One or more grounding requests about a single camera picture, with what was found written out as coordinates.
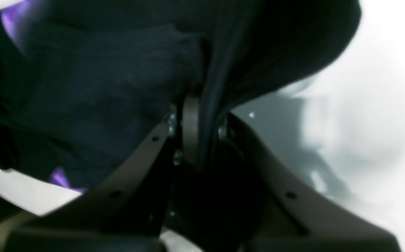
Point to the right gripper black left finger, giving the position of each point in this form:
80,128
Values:
127,208

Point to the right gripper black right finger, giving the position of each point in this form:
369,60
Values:
294,217

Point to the black T-shirt with print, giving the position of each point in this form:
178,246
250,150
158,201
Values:
83,81

